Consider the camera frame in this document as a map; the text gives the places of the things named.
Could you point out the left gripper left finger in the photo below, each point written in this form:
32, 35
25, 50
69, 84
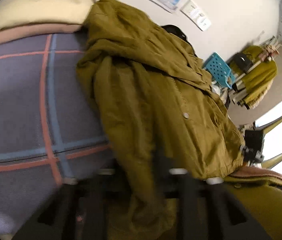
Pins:
79, 210

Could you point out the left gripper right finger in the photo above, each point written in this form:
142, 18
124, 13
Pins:
207, 210

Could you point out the olive brown jacket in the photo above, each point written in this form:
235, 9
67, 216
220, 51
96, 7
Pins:
153, 98

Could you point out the hanging clothes on rack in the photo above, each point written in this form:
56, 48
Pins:
248, 90

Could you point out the teal plastic storage rack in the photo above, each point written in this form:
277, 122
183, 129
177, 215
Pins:
220, 71

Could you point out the black handbag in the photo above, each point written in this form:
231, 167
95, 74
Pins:
243, 62

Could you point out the purple plaid bed sheet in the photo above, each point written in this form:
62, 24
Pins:
48, 132

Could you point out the cream pillow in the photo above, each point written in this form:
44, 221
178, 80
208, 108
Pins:
14, 13

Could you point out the white network wall plate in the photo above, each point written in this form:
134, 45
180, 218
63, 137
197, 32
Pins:
203, 23

